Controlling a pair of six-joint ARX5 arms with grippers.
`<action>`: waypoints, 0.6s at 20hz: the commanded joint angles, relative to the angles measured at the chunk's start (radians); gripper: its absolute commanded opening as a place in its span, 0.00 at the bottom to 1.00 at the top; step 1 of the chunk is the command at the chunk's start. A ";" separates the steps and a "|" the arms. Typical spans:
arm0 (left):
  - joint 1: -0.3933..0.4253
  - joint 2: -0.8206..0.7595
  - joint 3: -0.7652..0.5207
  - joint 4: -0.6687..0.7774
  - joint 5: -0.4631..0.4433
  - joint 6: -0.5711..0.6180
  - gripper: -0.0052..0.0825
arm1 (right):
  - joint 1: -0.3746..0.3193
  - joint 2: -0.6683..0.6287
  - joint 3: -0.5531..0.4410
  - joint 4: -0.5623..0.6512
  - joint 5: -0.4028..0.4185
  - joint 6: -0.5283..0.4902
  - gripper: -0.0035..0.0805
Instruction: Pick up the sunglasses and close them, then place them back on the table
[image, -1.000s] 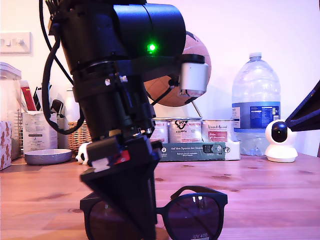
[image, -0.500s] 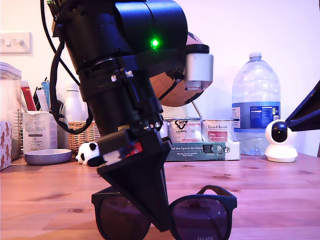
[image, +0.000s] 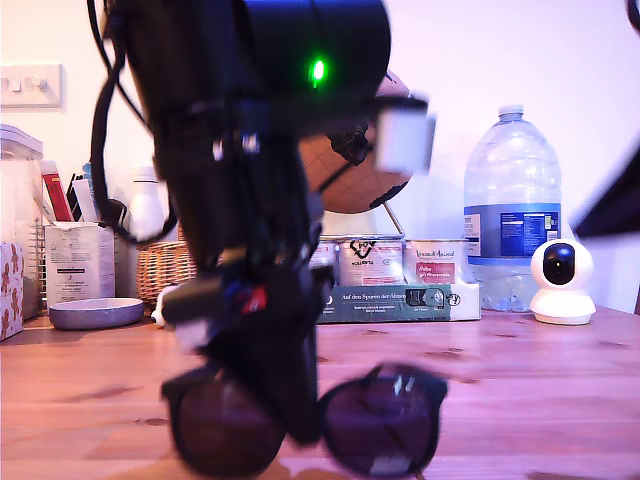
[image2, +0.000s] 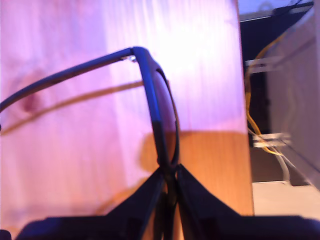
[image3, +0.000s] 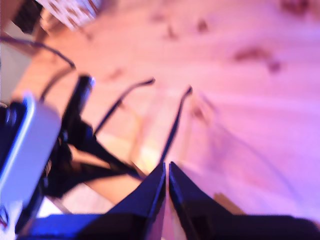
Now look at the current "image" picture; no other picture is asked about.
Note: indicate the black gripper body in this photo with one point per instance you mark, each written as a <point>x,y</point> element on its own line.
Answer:
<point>235,200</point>

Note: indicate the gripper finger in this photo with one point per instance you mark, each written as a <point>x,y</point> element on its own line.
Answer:
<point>300,360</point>
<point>260,360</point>
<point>620,205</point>

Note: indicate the black sunglasses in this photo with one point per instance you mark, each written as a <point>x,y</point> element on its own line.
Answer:
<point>380,425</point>

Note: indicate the white metal bottle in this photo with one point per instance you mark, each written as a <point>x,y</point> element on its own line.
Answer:
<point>146,210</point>

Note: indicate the tin can pale pink label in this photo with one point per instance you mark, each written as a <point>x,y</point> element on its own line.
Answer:
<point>324,252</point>

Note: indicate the panda plush toy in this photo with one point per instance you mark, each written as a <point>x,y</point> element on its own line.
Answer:
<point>159,314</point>

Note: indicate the large clear water bottle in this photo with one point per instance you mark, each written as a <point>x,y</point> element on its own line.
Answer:
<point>510,175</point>

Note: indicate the green cardboard can tray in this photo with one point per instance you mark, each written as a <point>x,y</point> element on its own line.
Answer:
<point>400,302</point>

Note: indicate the tin can black scrawl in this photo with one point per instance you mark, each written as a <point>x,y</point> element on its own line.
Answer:
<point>370,265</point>

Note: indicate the black clip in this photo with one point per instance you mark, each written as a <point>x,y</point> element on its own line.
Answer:
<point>116,210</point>

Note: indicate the cork globe on stand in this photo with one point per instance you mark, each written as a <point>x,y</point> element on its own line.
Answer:
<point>360,197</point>

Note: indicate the tin can red label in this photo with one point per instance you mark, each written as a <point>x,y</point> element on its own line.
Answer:
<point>435,265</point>

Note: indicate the grey shallow bowl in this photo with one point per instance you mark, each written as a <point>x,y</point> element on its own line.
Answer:
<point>95,312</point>

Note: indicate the red and white tube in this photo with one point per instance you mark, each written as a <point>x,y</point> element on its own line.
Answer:
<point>55,195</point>

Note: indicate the clear container with lid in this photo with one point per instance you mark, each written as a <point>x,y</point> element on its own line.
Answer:
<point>17,142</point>

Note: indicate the gingerbread print box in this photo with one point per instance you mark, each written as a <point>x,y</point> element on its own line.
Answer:
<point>10,290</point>

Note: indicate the small white round camera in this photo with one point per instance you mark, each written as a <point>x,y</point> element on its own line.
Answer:
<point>560,300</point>

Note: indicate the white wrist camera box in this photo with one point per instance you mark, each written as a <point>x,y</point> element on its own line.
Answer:
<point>405,135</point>

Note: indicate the white wall switch plate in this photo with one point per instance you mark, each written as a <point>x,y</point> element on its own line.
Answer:
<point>30,87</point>

